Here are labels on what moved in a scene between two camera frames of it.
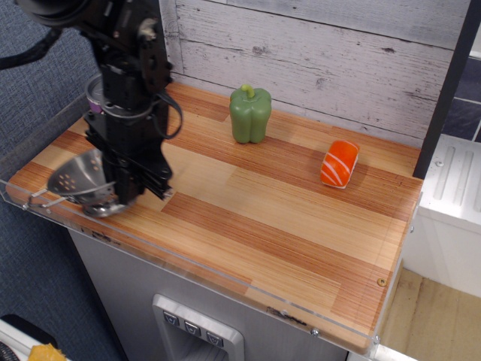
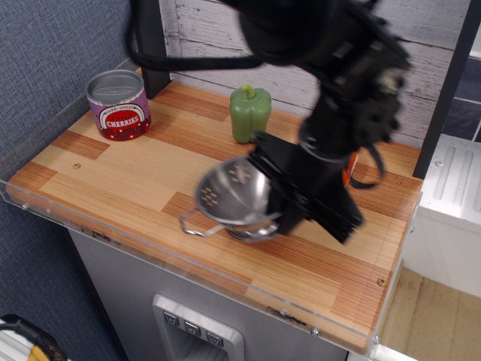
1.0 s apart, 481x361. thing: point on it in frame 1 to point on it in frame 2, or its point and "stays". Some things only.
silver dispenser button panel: (187, 335) stays
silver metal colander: (85, 182) to (234, 195)
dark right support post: (458, 64) stays
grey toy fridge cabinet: (125, 287) stays
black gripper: (134, 159) to (304, 186)
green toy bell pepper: (249, 111) stays
